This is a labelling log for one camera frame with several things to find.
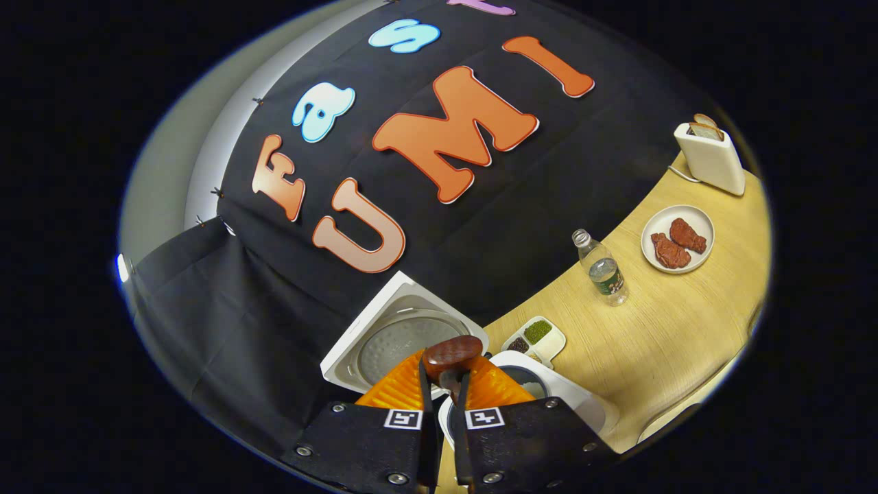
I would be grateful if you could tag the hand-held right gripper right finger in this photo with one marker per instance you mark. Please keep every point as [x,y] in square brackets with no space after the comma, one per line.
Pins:
[461,439]

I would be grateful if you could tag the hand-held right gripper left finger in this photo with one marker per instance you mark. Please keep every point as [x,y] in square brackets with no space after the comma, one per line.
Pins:
[432,425]

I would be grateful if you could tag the dark wooden spoon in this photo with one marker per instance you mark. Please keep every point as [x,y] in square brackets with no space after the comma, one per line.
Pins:
[449,353]

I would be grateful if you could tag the white rice cooker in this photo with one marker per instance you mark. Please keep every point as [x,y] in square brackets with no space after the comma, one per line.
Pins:
[398,343]

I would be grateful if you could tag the white divided seasoning dish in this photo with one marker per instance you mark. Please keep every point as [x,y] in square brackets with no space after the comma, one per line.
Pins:
[538,332]

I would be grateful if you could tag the clear plastic water bottle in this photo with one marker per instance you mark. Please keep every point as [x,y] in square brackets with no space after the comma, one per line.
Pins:
[603,271]

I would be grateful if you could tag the black backdrop cloth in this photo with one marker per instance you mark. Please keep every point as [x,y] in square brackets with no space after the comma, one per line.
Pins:
[206,329]

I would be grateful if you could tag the red meat piece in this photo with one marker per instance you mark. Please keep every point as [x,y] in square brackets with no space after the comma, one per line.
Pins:
[688,235]
[670,252]

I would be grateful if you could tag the white oval plate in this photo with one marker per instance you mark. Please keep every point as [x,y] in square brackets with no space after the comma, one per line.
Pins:
[658,219]

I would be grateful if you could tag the white toaster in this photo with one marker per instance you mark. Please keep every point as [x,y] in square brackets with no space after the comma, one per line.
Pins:
[717,165]

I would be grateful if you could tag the toast bread slice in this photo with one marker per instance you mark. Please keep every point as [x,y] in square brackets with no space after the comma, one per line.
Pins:
[704,117]
[703,132]

